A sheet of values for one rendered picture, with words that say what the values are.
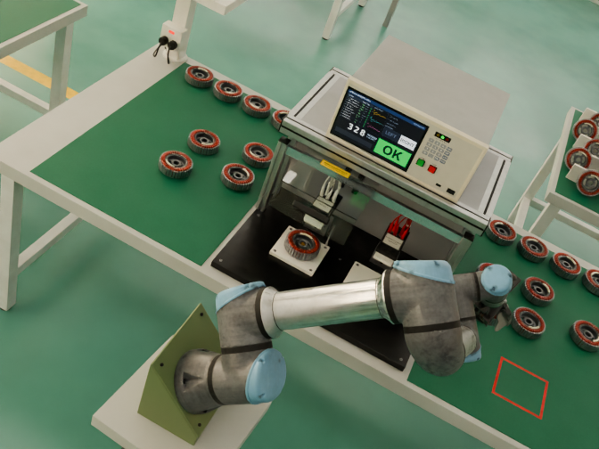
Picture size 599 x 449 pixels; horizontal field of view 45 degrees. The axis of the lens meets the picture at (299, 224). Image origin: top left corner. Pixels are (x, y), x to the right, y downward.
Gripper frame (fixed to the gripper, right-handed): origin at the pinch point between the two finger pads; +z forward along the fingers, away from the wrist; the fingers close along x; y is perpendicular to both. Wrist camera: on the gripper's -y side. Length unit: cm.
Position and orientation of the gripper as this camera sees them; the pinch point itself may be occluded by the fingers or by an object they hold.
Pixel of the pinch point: (490, 307)
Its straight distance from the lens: 221.6
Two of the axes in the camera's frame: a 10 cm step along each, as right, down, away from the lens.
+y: -7.0, 6.9, -1.6
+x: 6.9, 6.2, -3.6
